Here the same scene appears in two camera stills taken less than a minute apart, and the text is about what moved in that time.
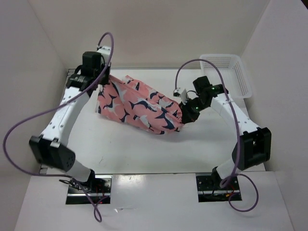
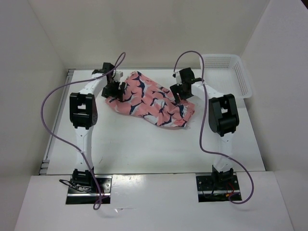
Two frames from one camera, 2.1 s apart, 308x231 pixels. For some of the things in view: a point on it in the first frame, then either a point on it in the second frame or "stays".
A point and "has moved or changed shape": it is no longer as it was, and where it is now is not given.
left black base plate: (101, 192) stays
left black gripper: (105, 81) → (117, 93)
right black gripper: (188, 116) → (175, 89)
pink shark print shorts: (128, 100) has moved or changed shape
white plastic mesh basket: (233, 70) stays
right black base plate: (229, 187) stays
